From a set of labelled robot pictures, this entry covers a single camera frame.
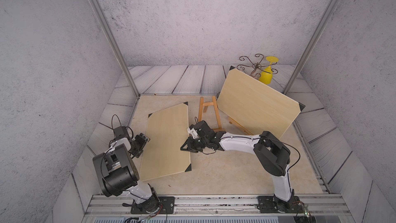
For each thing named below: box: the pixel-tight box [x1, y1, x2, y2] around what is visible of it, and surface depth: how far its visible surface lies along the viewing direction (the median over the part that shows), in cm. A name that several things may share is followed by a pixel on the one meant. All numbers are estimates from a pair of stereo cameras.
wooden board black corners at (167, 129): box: [141, 101, 192, 182], surface depth 91 cm
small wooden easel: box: [227, 116, 254, 136], surface depth 99 cm
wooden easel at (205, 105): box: [198, 95, 226, 133], surface depth 93 cm
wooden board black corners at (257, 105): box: [217, 65, 306, 139], surface depth 86 cm
